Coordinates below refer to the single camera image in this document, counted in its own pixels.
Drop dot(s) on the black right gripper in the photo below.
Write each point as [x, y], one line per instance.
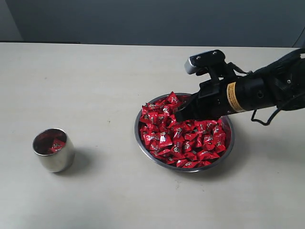
[225, 98]

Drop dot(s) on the steel bowl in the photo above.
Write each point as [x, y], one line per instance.
[228, 148]

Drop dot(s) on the pile of red candies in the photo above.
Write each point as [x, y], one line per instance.
[181, 140]

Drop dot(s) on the steel cup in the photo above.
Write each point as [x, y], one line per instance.
[61, 160]

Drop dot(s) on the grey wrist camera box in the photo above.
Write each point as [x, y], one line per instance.
[211, 62]

